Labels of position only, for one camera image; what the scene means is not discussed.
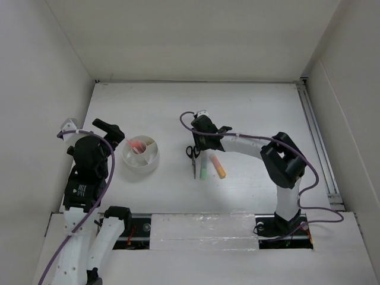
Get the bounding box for purple cable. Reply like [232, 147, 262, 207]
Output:
[37, 129, 116, 285]
[179, 110, 345, 242]

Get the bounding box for green highlighter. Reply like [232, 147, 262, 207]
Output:
[200, 153, 207, 180]

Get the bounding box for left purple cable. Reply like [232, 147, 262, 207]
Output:
[37, 129, 116, 285]

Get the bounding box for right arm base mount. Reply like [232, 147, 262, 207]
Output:
[253, 214, 314, 249]

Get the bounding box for aluminium rail right side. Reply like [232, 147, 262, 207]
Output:
[296, 77, 346, 211]

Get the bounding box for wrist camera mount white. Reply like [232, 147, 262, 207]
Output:
[194, 110, 209, 118]
[61, 118, 78, 132]

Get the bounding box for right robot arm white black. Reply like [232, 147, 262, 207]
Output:
[191, 111, 306, 238]

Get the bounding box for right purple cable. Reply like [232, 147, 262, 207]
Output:
[179, 110, 345, 242]

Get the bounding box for purple red marker pen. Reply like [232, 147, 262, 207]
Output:
[130, 141, 147, 154]

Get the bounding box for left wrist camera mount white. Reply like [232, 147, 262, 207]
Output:
[61, 118, 78, 132]

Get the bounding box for black handled scissors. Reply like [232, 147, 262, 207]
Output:
[186, 145, 200, 179]

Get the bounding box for white round divided organizer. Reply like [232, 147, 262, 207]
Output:
[122, 135, 160, 175]

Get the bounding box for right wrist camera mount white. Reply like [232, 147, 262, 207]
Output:
[194, 110, 209, 118]

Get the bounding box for orange yellow highlighter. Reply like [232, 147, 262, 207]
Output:
[209, 154, 226, 179]

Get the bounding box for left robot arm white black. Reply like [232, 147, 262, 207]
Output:
[38, 119, 132, 284]

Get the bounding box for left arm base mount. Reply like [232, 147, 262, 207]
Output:
[113, 214, 151, 250]

